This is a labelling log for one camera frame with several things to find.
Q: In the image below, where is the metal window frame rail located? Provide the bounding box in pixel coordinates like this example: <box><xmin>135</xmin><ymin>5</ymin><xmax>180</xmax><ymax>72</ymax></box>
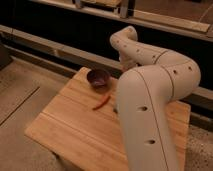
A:
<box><xmin>30</xmin><ymin>0</ymin><xmax>213</xmax><ymax>42</ymax></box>

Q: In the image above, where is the wooden cutting board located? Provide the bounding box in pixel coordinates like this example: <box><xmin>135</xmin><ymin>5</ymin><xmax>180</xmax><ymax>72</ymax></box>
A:
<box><xmin>25</xmin><ymin>67</ymin><xmax>190</xmax><ymax>171</ymax></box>

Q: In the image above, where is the red chili pepper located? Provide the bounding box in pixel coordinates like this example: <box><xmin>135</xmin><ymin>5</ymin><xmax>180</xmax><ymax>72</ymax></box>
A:
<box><xmin>92</xmin><ymin>94</ymin><xmax>110</xmax><ymax>110</ymax></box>

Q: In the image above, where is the dark purple ceramic cup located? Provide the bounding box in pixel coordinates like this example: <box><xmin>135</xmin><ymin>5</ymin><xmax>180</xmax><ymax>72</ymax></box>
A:
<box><xmin>86</xmin><ymin>69</ymin><xmax>110</xmax><ymax>88</ymax></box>

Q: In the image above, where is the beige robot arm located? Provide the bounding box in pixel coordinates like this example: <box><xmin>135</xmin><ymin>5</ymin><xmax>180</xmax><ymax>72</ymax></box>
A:
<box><xmin>110</xmin><ymin>26</ymin><xmax>201</xmax><ymax>171</ymax></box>

